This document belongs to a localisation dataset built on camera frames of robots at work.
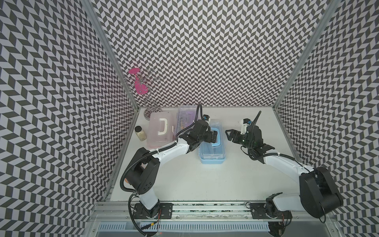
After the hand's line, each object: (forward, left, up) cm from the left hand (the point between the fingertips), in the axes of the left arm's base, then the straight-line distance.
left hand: (210, 132), depth 88 cm
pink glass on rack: (+37, +50, +4) cm, 62 cm away
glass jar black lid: (+3, +44, -5) cm, 45 cm away
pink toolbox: (+2, +30, -1) cm, 30 cm away
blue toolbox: (-10, -2, -6) cm, 12 cm away
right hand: (-1, -12, -1) cm, 12 cm away
